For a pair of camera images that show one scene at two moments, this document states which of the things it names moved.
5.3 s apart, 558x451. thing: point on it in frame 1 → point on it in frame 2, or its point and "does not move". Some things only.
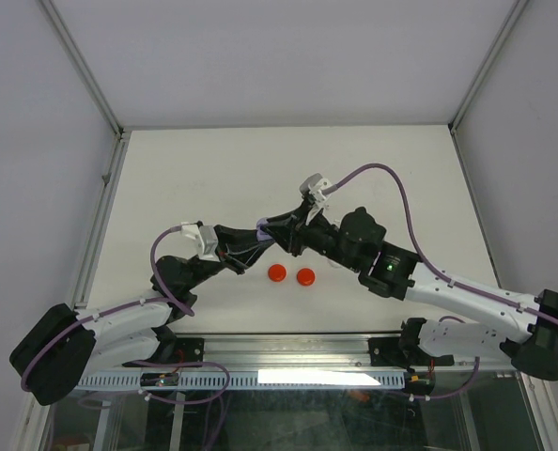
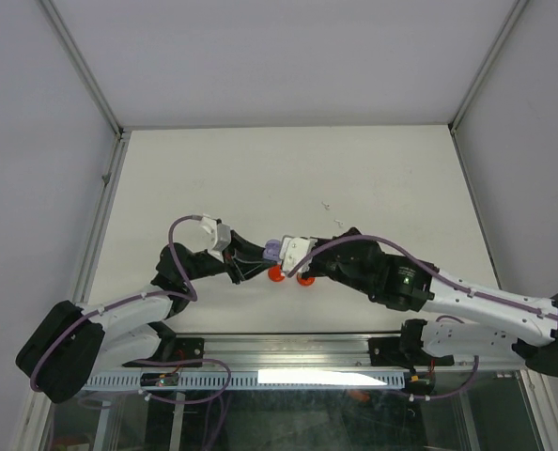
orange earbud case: [305, 276] does not move
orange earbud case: [277, 272] does not move
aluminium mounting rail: [301, 353] does not move
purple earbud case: [261, 236] → [271, 250]
